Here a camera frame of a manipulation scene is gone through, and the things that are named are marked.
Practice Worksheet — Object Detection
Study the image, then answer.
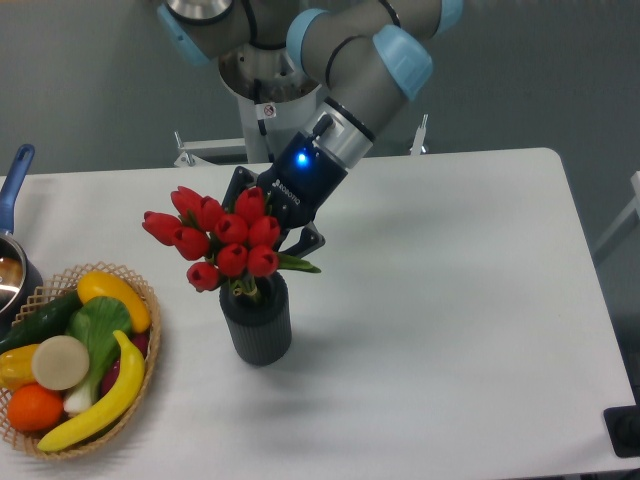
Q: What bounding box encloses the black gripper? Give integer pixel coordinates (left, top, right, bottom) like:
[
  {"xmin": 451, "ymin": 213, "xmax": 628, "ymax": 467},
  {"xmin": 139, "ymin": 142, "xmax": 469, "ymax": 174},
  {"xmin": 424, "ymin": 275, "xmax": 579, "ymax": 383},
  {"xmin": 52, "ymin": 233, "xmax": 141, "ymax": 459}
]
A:
[{"xmin": 221, "ymin": 133, "xmax": 347, "ymax": 259}]

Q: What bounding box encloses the red tulip bouquet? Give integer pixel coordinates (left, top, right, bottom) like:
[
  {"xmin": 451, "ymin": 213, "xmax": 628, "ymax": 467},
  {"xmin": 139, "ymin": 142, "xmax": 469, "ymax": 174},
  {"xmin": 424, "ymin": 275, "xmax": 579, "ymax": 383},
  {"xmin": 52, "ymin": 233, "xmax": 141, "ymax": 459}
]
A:
[{"xmin": 142, "ymin": 186, "xmax": 320, "ymax": 306}]

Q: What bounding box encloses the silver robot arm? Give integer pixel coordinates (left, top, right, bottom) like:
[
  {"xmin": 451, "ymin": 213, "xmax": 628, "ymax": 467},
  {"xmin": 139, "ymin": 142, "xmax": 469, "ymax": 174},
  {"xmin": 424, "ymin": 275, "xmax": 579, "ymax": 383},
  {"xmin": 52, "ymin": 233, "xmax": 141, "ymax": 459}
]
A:
[{"xmin": 157, "ymin": 0, "xmax": 464, "ymax": 258}]

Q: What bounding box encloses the grey ribbed vase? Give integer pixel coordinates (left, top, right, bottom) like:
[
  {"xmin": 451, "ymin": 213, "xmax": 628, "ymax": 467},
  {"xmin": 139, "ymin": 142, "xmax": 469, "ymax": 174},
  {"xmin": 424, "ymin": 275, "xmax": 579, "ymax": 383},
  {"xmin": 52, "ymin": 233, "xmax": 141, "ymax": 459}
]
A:
[{"xmin": 219, "ymin": 272, "xmax": 292, "ymax": 366}]

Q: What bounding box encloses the purple eggplant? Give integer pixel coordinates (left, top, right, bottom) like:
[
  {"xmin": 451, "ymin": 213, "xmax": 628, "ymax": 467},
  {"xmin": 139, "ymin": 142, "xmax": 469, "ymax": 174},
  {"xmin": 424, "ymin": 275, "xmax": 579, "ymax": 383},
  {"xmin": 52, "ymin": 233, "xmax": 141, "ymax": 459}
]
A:
[{"xmin": 100, "ymin": 332, "xmax": 149, "ymax": 397}]

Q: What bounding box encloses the green bok choy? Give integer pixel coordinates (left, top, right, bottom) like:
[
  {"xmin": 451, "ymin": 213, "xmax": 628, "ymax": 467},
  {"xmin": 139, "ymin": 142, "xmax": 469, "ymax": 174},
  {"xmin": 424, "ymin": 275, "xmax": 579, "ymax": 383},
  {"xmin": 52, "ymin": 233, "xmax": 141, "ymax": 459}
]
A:
[{"xmin": 64, "ymin": 296, "xmax": 132, "ymax": 417}]

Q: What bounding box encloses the yellow banana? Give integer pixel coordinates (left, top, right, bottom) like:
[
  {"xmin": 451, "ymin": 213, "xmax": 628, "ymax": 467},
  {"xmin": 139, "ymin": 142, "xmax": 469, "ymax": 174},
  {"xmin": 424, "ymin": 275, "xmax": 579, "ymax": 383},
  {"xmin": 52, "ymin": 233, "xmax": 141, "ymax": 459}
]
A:
[{"xmin": 37, "ymin": 330, "xmax": 145, "ymax": 453}]

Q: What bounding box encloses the green cucumber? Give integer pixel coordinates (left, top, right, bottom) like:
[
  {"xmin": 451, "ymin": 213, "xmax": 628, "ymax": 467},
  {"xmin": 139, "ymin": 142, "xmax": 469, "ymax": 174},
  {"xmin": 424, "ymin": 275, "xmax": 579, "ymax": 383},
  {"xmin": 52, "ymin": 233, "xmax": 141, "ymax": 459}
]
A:
[{"xmin": 1, "ymin": 290, "xmax": 82, "ymax": 353}]

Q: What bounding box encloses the beige round disc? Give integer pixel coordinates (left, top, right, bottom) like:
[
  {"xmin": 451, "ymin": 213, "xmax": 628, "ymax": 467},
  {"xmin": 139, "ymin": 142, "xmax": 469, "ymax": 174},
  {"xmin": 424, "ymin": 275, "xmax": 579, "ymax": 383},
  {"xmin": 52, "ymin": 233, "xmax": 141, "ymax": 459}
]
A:
[{"xmin": 31, "ymin": 335, "xmax": 90, "ymax": 391}]

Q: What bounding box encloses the yellow bell pepper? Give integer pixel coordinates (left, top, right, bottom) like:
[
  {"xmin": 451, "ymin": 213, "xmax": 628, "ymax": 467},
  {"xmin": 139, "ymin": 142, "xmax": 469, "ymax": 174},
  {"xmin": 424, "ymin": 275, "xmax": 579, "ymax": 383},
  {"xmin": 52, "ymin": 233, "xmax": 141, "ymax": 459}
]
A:
[{"xmin": 1, "ymin": 344, "xmax": 39, "ymax": 391}]

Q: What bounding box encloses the orange fruit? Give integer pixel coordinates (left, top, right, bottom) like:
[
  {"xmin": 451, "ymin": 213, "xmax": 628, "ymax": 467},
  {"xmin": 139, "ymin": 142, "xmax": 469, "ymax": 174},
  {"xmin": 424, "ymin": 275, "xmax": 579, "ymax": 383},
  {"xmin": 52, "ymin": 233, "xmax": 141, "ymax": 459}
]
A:
[{"xmin": 7, "ymin": 383, "xmax": 63, "ymax": 432}]

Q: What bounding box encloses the woven wicker basket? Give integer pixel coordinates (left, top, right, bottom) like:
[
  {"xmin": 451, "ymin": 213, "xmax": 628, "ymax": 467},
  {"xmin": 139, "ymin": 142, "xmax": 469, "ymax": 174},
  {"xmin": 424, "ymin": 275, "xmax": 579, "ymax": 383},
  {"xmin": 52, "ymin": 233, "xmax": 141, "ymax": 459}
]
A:
[{"xmin": 1, "ymin": 261, "xmax": 161, "ymax": 461}]

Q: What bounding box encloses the black device at table edge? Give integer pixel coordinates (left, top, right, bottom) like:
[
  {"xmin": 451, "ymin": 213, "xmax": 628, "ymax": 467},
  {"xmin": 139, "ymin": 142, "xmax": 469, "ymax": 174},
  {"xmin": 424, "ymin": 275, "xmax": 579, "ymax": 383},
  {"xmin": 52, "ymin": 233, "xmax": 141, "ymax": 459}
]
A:
[{"xmin": 603, "ymin": 405, "xmax": 639, "ymax": 458}]

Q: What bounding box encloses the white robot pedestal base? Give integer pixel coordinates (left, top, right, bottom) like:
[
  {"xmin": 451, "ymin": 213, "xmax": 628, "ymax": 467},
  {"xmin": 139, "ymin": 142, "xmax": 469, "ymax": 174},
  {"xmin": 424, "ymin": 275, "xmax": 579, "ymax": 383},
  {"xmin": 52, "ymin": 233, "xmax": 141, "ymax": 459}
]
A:
[{"xmin": 172, "ymin": 79, "xmax": 430, "ymax": 169}]

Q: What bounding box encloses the blue handled saucepan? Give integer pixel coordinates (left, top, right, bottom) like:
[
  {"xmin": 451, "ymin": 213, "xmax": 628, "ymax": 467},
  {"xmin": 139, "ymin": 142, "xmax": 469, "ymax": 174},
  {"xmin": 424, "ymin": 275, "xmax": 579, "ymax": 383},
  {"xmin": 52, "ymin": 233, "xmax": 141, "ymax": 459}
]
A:
[{"xmin": 1, "ymin": 144, "xmax": 43, "ymax": 337}]

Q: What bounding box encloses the white frame at right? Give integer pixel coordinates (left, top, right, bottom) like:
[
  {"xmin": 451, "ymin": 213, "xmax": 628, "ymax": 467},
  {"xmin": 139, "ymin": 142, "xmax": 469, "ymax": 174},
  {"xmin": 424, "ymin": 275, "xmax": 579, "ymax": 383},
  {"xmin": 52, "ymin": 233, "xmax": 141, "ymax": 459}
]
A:
[{"xmin": 592, "ymin": 171, "xmax": 639, "ymax": 266}]

